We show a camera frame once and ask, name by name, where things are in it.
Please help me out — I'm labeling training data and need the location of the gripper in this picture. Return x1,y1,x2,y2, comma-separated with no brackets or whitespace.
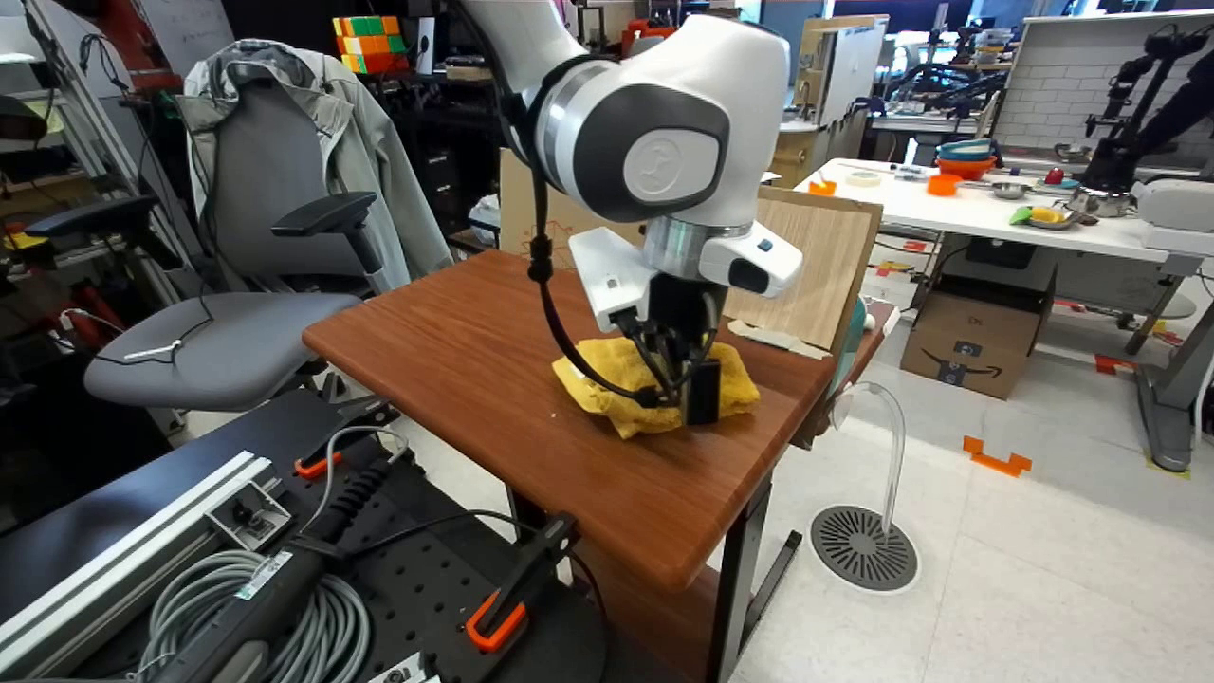
621,273,727,427

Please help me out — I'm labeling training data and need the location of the yellow towel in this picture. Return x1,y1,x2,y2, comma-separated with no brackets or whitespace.
552,336,762,440

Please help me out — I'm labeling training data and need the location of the light wooden board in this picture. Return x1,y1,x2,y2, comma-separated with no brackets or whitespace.
723,186,884,354

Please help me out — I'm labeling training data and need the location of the brown cardboard sheet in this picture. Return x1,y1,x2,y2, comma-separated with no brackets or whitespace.
497,147,648,272

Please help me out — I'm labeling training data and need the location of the round floor vent with tube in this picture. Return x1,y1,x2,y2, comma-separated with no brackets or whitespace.
810,380,920,595

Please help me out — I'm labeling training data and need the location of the black and orange clamp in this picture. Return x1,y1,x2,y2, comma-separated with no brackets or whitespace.
292,398,403,481
464,512,580,655

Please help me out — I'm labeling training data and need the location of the cardboard box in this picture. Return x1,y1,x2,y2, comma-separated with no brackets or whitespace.
899,288,1057,400

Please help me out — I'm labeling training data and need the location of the white table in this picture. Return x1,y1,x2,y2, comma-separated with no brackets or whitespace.
795,157,1214,475

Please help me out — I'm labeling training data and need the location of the orange floor marker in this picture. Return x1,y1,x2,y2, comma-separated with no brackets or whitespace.
962,434,1034,478

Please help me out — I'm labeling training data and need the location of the whiteboard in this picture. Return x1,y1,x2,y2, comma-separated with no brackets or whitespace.
795,13,891,130

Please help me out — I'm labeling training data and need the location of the stack of bowls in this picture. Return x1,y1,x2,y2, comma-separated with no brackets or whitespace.
934,138,1000,182

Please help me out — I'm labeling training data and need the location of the grey jacket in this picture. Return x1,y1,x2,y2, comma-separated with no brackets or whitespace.
177,38,455,297

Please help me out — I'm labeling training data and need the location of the plate with yellow food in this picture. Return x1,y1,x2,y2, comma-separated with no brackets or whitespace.
1009,204,1084,231

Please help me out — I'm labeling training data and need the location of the steel pot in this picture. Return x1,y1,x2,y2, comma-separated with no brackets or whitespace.
1066,184,1141,220

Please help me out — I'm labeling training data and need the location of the colourful cube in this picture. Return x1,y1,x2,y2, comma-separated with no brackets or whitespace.
331,15,410,76

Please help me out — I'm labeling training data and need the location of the grey office chair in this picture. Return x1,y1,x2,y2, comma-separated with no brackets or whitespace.
24,59,401,415

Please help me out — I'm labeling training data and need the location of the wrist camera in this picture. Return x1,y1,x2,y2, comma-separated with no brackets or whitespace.
567,227,657,334

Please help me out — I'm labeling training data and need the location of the coil of grey cable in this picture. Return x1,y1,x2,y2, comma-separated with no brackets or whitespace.
136,549,373,683

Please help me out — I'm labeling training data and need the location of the thick black cable plug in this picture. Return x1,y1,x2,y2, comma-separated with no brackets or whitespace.
169,457,397,683

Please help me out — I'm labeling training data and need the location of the black cable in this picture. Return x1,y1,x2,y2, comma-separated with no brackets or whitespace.
93,280,221,367

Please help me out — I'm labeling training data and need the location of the aluminium rail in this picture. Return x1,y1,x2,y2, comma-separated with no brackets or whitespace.
0,450,293,680

